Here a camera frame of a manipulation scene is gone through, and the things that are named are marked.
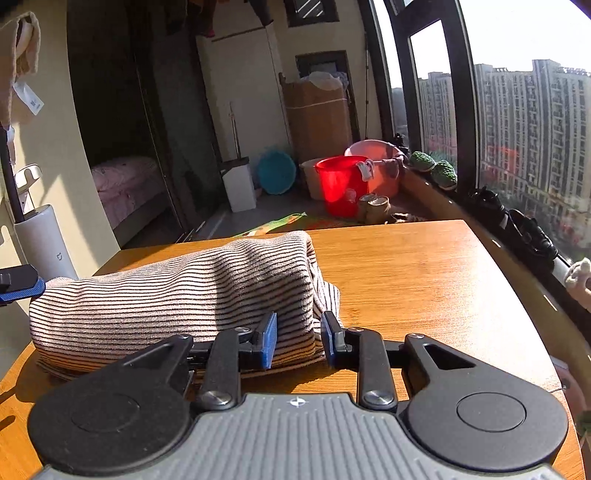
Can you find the beige hanging cloth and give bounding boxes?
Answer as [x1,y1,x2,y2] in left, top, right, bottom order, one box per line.
[0,11,42,127]

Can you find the black shoe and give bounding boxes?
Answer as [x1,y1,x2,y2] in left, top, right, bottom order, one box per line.
[466,186,509,227]
[505,209,559,268]

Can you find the black window frame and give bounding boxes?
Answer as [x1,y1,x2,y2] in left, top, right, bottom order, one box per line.
[360,0,591,296]

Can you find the grey rag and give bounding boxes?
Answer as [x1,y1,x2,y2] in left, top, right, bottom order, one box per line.
[358,156,409,181]

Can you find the tall cardboard box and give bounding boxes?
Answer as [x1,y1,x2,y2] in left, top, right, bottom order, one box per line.
[281,76,354,162]

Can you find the white plush toy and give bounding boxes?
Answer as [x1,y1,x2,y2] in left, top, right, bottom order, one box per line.
[564,257,591,296]

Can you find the white trash bin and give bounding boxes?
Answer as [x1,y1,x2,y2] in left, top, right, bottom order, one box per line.
[221,157,257,213]

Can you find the colourful cartoon play mat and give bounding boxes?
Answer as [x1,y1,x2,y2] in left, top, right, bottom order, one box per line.
[240,212,308,238]

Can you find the clear plastic bag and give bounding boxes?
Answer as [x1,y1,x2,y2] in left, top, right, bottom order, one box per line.
[307,70,347,90]

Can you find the mop handle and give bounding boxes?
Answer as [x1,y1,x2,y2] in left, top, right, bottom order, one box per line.
[228,102,242,162]

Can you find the red plastic bucket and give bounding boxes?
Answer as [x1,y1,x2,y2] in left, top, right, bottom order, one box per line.
[315,155,370,219]

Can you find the pink plastic basin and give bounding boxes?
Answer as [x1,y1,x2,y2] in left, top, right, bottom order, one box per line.
[344,138,407,197]

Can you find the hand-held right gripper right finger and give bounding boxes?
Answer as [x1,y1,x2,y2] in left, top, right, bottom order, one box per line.
[322,311,490,412]

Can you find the bed with pink bedding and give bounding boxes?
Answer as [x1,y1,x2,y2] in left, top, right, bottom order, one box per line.
[90,156,174,232]

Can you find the white paper tag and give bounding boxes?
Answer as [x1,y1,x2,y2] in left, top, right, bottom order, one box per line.
[11,80,45,115]

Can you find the green fuzzy slipper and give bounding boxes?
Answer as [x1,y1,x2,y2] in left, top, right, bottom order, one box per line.
[409,151,437,172]
[431,160,459,190]

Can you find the beige plastic bucket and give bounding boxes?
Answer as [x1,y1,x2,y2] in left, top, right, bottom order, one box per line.
[299,158,324,200]

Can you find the white wall bracket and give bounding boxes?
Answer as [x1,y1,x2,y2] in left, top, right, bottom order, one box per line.
[14,164,43,213]

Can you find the striped knit garment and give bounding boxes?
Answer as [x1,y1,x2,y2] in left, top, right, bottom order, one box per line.
[28,231,342,381]

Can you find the black hose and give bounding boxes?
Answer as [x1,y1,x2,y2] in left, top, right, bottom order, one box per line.
[0,124,26,220]

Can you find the grey cylindrical appliance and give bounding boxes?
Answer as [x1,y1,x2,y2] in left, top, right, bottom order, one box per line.
[13,204,78,282]

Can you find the thin metal pole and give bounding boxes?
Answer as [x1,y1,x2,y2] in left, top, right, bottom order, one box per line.
[364,32,370,139]

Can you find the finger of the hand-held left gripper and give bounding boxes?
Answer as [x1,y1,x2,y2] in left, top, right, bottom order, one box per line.
[0,264,47,306]

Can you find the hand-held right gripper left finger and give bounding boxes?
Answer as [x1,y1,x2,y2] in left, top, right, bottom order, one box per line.
[115,311,278,411]

